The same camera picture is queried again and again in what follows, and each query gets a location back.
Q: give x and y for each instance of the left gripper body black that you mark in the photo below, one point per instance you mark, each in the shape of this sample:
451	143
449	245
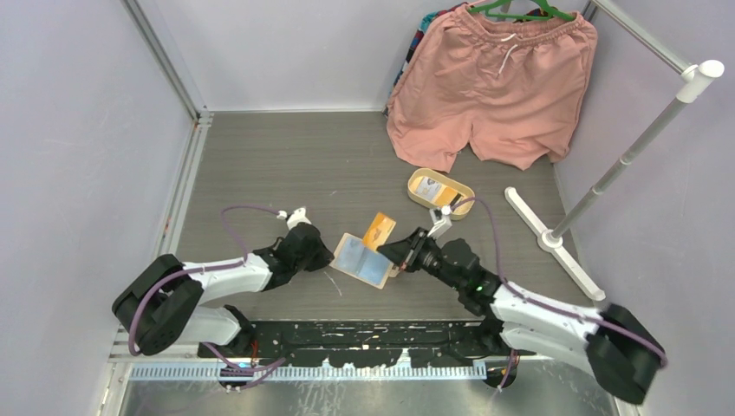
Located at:
316	261

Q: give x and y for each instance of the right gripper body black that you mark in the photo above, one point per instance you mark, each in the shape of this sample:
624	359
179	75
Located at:
430	258

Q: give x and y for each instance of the orange credit card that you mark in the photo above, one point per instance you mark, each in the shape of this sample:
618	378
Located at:
378	231

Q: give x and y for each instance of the beige leather card holder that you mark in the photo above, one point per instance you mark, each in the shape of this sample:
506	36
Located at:
353	258

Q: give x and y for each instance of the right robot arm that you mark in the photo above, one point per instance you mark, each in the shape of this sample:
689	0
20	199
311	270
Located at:
610	344

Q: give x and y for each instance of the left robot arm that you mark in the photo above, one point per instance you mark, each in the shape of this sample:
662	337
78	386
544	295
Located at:
168	303

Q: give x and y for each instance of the yellow card with black stripe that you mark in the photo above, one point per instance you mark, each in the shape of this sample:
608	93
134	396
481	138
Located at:
449	196

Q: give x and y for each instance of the white card in tray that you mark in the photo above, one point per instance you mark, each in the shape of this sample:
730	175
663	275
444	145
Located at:
428	188

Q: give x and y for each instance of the yellow oval tray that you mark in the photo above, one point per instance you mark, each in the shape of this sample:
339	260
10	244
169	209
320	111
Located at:
459	210

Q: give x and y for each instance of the white clothes rack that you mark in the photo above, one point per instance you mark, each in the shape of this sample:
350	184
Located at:
655	114

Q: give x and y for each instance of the pink shorts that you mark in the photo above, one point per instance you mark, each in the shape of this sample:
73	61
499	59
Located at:
512	92

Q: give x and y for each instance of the colourful garment behind shorts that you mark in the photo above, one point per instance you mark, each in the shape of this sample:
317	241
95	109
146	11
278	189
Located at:
418	36

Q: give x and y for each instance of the green clothes hanger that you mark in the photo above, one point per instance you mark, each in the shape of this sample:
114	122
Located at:
508	11

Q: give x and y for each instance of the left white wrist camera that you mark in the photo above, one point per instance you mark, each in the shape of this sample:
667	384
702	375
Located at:
294	218

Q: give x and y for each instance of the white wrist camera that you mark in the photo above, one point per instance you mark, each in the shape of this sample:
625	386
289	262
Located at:
441	217
294	218

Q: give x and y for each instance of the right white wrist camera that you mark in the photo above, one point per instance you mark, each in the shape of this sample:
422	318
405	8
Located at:
441	217

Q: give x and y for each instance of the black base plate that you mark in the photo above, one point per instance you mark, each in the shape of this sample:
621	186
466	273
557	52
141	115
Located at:
368	344

